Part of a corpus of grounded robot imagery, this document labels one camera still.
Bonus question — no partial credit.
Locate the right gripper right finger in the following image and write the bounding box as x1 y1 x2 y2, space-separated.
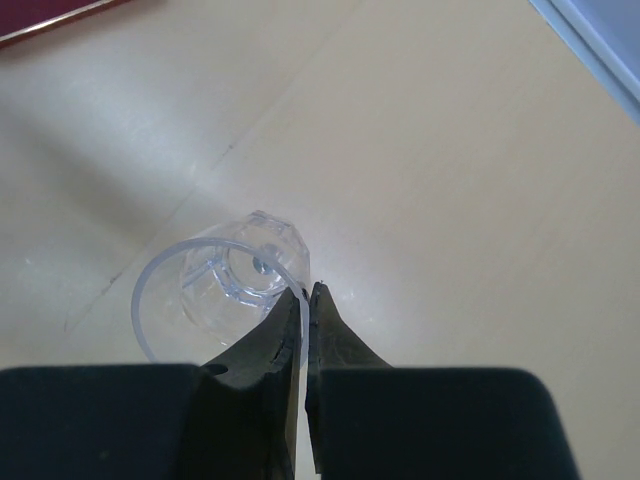
305 283 579 479

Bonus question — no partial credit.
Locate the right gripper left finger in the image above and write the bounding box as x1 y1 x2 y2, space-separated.
1 291 305 479

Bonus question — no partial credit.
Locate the clear glass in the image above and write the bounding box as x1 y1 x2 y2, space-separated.
130 211 310 364

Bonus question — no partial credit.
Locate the red rectangular tray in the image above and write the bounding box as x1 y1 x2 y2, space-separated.
1 0 124 48

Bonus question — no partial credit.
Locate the aluminium back rail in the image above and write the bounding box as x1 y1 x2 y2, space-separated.
530 0 639 122

